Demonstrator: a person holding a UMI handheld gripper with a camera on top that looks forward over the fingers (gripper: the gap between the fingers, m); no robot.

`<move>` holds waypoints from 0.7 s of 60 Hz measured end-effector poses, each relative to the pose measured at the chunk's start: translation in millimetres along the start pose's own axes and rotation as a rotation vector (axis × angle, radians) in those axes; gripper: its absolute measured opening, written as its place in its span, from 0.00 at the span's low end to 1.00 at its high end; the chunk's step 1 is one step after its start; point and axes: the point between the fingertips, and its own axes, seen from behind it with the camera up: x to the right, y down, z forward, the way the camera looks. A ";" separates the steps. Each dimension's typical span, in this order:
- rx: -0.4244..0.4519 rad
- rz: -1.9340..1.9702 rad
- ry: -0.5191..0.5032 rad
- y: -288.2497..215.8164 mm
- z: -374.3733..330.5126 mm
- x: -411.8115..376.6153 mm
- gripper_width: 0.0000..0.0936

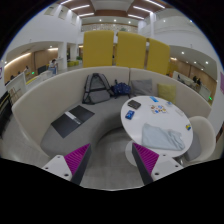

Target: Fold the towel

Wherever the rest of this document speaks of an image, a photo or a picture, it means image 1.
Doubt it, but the small yellow blue toy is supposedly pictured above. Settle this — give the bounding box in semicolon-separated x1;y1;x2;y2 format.
186;124;191;131

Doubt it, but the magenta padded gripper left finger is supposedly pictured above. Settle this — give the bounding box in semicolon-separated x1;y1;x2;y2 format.
42;143;92;186

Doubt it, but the yellow-green cushion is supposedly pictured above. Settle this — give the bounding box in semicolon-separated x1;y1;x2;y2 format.
157;83;176;104

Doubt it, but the grey mesh backpack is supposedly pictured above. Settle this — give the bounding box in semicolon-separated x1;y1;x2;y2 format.
82;73;114;104

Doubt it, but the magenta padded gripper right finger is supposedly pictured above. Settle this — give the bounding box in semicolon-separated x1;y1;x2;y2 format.
131;142;184;186

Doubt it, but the right yellow partition panel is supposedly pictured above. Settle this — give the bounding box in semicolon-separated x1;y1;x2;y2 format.
147;38;170;75

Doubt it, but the black folder on sofa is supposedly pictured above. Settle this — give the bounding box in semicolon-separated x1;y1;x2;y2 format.
51;105;94;138

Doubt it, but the curved beige sofa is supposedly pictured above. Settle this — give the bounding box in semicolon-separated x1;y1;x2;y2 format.
12;66;211;157

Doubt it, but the grey cushion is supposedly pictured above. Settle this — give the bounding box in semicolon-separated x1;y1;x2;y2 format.
131;79;153;96

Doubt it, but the blue packet on table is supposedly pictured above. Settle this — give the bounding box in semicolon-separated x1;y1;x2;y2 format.
150;96;159;102

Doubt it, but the white chair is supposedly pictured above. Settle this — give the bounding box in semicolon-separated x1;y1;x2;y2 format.
183;116;216;166

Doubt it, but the black case on table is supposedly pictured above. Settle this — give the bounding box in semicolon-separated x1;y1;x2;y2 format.
128;100;141;109

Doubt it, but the person at left counter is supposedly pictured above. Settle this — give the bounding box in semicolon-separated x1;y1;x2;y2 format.
48;59;58;75

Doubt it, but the dark blue bag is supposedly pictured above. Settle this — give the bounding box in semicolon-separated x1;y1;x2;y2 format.
111;81;131;97

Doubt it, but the round white table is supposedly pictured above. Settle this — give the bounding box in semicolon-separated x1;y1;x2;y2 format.
120;96;193;166

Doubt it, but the colourful cards pile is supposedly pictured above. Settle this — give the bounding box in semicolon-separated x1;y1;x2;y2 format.
150;105;167;114

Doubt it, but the left yellow partition panel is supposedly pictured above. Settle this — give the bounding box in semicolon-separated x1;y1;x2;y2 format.
83;30;114;67

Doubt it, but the light blue towel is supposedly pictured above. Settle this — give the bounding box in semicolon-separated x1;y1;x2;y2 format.
142;123;185;151

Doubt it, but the blue card box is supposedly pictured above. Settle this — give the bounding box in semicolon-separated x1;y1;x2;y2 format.
125;110;135;120

